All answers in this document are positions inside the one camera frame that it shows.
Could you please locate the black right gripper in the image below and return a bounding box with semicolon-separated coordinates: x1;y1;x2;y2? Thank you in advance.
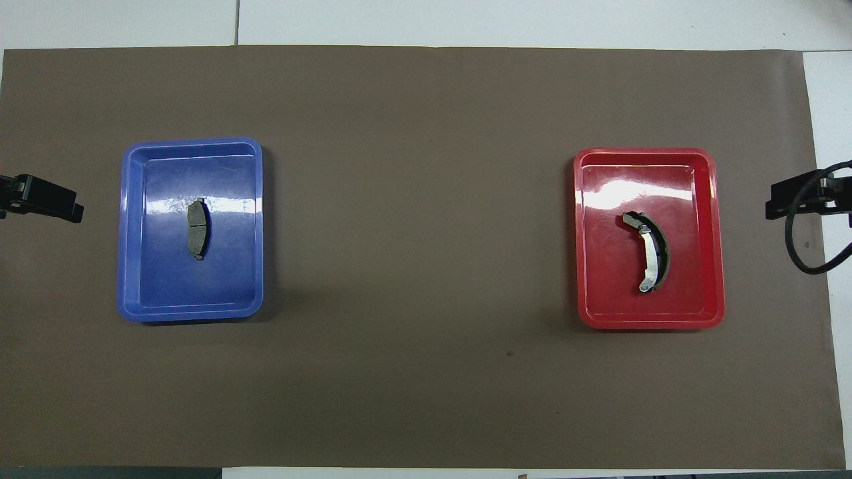
765;169;852;221

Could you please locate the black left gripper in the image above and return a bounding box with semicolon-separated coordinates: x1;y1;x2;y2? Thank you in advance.
0;174;85;224

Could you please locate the grey brake pad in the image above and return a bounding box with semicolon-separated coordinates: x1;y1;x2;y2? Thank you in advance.
186;198;212;260

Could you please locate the curved brake shoe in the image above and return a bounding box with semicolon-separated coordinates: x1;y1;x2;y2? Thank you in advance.
623;211;671;293

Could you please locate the blue plastic tray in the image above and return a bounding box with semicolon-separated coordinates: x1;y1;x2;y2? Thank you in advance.
117;137;265;324

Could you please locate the red plastic tray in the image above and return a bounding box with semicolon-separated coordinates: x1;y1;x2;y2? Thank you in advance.
574;147;726;331

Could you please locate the brown paper table mat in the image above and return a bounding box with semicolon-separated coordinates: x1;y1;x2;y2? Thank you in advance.
0;45;846;470

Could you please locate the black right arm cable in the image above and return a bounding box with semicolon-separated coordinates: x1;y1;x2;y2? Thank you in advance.
784;160;852;275

